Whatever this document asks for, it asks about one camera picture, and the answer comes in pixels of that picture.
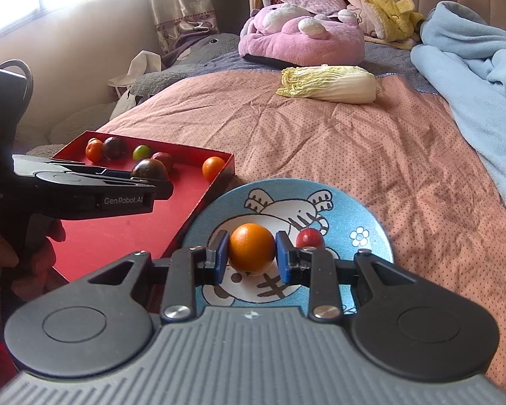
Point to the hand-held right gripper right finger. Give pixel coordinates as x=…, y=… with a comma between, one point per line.
x=284, y=257

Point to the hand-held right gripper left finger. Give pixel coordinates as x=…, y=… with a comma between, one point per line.
x=220, y=257

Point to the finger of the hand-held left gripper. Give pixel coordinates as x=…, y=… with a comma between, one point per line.
x=67, y=163
x=122, y=184

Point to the orange-red tomato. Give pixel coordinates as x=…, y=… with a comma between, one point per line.
x=94, y=150

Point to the large dark purple tomato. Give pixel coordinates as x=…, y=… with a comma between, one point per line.
x=149, y=169

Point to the large orange tomato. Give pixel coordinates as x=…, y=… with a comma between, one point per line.
x=251, y=249

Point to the small red tomato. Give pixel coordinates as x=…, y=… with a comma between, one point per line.
x=310, y=237

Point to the red cardboard tray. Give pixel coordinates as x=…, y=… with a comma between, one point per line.
x=118, y=240

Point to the blue cartoon plate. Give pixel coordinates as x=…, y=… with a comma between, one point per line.
x=350, y=215

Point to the person's left hand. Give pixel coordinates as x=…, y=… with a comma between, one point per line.
x=38, y=261

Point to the white tote bag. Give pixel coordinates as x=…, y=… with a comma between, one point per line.
x=145, y=65

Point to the pink dotted quilt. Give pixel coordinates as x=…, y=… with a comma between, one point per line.
x=362, y=147

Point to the grey plush toy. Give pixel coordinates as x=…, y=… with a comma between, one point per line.
x=202, y=48

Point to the napa cabbage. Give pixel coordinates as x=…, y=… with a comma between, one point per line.
x=333, y=84

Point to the patterned curtain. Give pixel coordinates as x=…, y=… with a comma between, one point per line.
x=181, y=4

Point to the pink plush toy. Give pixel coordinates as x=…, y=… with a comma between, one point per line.
x=303, y=38

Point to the grey-blue bed sheet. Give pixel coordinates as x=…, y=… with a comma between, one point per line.
x=388, y=57

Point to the light blue blanket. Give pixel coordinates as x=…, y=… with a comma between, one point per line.
x=468, y=63

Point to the yellow blanket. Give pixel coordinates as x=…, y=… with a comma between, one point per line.
x=388, y=8

